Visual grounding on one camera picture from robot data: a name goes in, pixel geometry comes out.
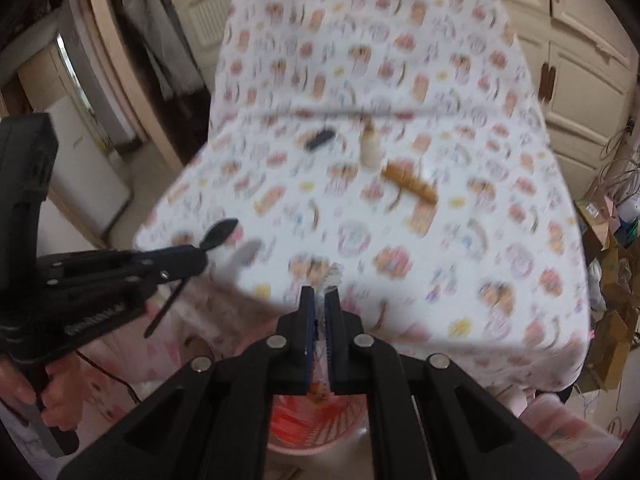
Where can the cream wardrobe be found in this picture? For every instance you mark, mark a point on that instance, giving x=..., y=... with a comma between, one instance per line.
x=585, y=85

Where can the person's left leg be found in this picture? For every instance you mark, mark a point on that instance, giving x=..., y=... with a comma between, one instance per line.
x=165, y=340

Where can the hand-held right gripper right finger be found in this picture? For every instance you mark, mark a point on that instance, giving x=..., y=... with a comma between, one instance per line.
x=331, y=325

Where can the white appliance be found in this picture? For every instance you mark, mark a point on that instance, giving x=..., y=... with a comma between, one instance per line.
x=90, y=170

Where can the pile of cardboard boxes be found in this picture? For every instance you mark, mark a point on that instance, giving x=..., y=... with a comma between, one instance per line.
x=610, y=310

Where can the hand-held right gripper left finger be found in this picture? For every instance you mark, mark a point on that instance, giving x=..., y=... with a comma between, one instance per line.
x=310, y=320

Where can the black plastic spoon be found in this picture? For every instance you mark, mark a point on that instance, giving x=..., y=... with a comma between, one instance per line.
x=220, y=232

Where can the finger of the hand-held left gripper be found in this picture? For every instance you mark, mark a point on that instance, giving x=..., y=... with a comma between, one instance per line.
x=110, y=287
x=150, y=260

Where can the pink plastic mesh basket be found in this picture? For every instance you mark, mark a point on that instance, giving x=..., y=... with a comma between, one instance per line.
x=350, y=435

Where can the bear printed white sheet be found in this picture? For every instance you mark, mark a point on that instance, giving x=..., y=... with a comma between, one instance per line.
x=450, y=270

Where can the person's right leg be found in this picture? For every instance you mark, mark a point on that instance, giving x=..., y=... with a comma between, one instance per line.
x=565, y=435

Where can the small crinkled plastic wrapper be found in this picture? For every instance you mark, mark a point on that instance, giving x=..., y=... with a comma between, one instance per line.
x=332, y=275

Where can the person's leg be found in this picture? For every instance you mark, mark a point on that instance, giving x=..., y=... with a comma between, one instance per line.
x=165, y=340
x=565, y=435

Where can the small beige drink bottle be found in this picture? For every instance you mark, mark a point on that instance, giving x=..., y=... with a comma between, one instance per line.
x=370, y=147

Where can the curved wooden frame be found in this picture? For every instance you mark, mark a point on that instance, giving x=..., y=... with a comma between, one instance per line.
x=130, y=75

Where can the hanging grey clothes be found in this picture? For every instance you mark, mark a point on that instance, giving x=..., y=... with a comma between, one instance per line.
x=160, y=35

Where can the person's left hand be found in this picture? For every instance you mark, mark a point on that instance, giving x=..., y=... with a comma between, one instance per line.
x=60, y=395

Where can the red snack wrapper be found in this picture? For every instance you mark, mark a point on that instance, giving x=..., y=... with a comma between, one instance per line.
x=290, y=420

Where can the small black flat object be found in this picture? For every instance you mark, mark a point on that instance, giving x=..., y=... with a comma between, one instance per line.
x=320, y=139

